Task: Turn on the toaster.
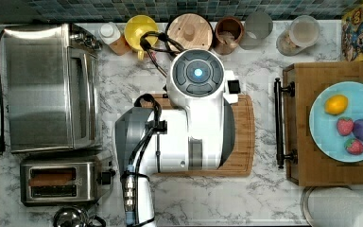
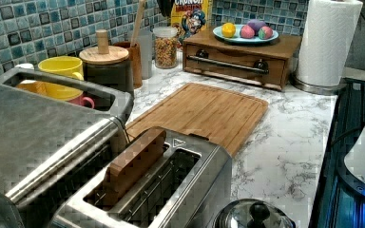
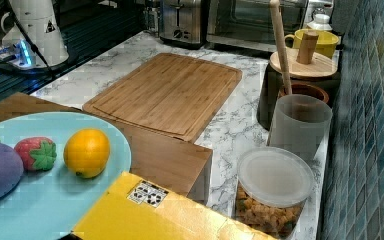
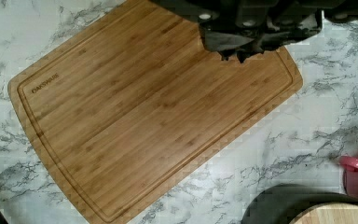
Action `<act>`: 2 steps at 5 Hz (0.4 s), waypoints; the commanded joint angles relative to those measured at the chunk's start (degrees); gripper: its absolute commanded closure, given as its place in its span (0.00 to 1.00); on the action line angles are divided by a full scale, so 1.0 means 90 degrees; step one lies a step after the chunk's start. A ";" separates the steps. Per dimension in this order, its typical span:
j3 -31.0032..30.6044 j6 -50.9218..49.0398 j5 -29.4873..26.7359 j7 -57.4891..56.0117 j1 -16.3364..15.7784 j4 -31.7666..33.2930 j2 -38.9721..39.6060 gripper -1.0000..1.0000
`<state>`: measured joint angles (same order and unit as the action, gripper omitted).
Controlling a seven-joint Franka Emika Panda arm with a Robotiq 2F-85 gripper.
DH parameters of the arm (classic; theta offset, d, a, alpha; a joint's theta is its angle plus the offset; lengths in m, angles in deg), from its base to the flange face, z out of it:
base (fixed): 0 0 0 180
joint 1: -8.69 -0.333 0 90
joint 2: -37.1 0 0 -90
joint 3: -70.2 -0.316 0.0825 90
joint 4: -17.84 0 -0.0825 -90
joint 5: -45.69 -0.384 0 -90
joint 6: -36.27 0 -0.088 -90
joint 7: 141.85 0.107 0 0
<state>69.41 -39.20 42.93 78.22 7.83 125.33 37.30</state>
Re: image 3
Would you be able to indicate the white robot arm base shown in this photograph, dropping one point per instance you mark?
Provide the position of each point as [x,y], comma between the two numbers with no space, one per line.
[31,28]

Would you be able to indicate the bamboo cutting board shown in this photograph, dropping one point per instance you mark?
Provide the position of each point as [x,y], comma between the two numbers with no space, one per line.
[170,94]

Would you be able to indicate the wooden block stand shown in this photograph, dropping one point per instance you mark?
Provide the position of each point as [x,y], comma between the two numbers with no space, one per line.
[180,166]

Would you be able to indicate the clear food container with lid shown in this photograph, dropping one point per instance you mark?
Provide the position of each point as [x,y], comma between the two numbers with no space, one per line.
[273,186]

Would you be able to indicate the yellow cardboard box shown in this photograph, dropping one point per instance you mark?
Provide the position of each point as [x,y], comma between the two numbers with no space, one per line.
[135,209]

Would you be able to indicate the frosted translucent cup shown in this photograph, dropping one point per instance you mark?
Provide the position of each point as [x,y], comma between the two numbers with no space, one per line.
[299,124]

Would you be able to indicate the orange toy fruit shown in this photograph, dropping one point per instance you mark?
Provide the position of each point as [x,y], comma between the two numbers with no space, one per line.
[86,152]

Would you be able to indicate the brown ceramic utensil pot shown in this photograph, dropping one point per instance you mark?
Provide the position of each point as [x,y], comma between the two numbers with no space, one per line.
[306,93]

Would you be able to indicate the black jar with wooden lid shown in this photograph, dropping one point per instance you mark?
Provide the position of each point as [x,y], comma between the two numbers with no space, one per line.
[316,72]

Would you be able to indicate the yellow mug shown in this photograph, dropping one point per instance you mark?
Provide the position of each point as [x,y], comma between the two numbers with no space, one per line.
[326,43]

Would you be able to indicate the light blue plate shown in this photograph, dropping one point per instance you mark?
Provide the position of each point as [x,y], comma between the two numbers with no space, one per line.
[46,205]

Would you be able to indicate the long wooden utensil handle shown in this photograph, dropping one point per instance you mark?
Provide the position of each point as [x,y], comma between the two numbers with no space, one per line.
[280,44]

